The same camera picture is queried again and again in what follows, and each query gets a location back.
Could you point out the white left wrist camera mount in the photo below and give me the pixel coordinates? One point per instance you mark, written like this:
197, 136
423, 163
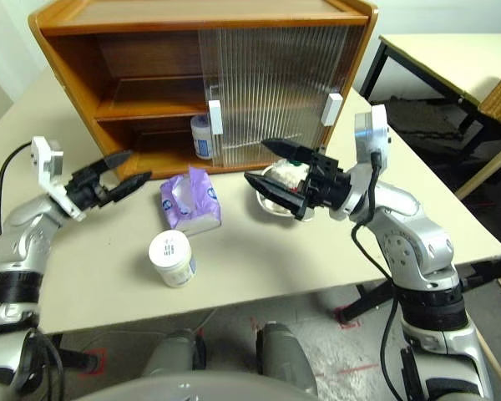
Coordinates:
46, 167

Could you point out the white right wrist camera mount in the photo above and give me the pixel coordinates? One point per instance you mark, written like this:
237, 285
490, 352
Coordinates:
371, 133

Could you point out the grey left robot leg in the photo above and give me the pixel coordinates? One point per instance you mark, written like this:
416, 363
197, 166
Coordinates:
169, 351

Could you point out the steel bowl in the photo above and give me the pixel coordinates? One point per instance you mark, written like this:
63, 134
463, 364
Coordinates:
267, 205

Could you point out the white plastic bottle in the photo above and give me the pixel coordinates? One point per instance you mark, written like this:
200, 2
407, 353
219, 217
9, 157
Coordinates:
201, 140
171, 259

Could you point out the wooden cabinet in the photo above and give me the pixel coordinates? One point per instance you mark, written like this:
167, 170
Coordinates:
192, 12

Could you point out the beige side table black frame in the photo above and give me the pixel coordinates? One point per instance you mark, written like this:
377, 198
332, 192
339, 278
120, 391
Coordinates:
434, 62

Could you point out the silver robot torso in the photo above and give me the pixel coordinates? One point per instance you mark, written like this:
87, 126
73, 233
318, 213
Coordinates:
192, 388

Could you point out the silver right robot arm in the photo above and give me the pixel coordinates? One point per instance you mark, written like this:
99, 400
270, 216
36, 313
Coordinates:
413, 246

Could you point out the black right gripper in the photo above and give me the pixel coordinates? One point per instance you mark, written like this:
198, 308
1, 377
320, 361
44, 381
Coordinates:
325, 184

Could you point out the black table base foot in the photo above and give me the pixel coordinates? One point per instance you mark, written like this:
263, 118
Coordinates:
371, 298
73, 355

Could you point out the grey right robot leg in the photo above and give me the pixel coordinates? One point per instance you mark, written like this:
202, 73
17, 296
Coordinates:
284, 355

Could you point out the purple tissue pack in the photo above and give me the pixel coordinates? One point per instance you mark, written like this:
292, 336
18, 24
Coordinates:
204, 204

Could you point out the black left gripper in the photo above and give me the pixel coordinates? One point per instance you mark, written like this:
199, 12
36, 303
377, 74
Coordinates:
85, 188

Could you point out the ribbed translucent sliding door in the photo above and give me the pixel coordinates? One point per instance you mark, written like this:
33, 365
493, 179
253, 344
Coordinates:
354, 50
209, 62

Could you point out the white plush toy striped sweater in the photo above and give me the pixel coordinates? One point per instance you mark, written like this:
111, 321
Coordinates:
288, 175

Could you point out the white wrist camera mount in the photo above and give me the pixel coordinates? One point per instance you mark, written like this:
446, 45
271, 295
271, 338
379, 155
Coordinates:
46, 167
371, 133

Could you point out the grey robot leg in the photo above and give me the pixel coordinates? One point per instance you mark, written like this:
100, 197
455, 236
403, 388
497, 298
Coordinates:
284, 355
169, 351

